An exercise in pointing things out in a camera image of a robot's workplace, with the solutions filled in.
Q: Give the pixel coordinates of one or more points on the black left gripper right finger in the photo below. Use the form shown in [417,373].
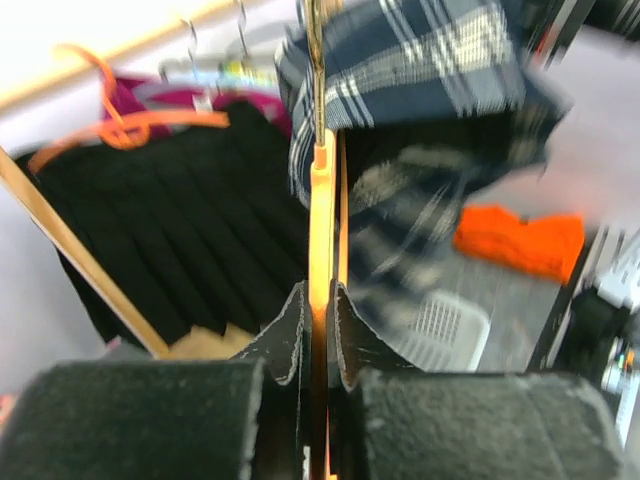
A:
[394,421]

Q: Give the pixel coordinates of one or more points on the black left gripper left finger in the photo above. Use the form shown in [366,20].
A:
[149,419]

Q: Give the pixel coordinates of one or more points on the orange plastic hanger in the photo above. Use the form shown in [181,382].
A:
[321,238]

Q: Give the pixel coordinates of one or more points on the navy plaid skirt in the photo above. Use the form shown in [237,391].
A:
[435,101]

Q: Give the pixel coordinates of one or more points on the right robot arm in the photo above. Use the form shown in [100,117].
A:
[596,314]

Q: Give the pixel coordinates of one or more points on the black pleated skirt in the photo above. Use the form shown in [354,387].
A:
[197,228]

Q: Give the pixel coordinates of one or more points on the magenta skirt grey lining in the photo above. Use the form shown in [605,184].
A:
[141,93]

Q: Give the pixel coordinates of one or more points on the wooden clothes rack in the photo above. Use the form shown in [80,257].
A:
[157,31]

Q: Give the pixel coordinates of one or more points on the white perforated basket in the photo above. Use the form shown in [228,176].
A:
[448,333]

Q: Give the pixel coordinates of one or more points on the orange cloth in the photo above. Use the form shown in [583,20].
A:
[546,247]

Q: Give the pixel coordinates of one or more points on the lemon print garment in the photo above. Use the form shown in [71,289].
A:
[248,72]

